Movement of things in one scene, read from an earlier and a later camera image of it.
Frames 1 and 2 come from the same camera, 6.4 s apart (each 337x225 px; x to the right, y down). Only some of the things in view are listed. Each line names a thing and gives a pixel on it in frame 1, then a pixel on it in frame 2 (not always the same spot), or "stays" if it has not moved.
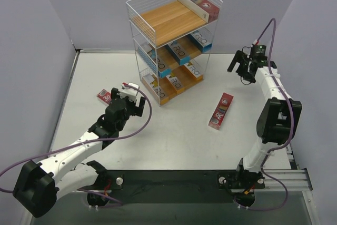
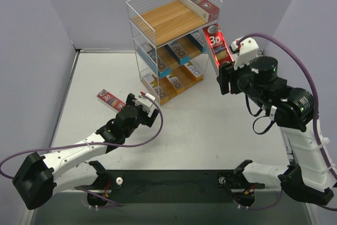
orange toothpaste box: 192,68 stays
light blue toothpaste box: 202,39 stays
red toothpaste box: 221,111 to 218,50
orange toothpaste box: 179,78 to 171,85
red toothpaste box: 198,4 stays
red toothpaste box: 105,96 stays
